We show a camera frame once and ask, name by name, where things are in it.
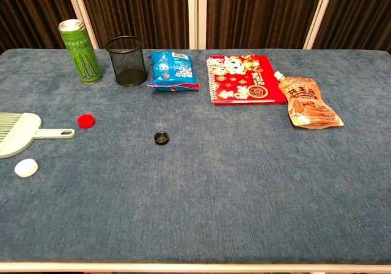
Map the black bottle cap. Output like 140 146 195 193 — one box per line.
153 131 170 146

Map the red bottle cap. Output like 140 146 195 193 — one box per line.
77 114 96 131

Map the white bottle cap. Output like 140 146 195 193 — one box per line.
14 158 39 179

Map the green-bristled brush with white handle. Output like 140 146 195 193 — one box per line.
0 112 76 159

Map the red spiral notebook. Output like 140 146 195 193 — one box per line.
206 54 288 106

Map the blue snack bag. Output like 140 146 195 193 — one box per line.
147 50 200 92

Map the blue fabric tablecloth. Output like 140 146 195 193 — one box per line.
0 48 391 264

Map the black mesh pen holder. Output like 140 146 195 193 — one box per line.
106 35 148 87

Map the brown spouted sauce pouch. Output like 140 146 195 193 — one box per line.
273 71 345 129

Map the dark pleated partition panel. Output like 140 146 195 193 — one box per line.
71 0 198 51
197 0 332 51
0 0 99 55
308 0 391 54

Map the green energy drink can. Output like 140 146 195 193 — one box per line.
58 18 103 85

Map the white table frame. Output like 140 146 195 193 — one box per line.
0 261 391 273

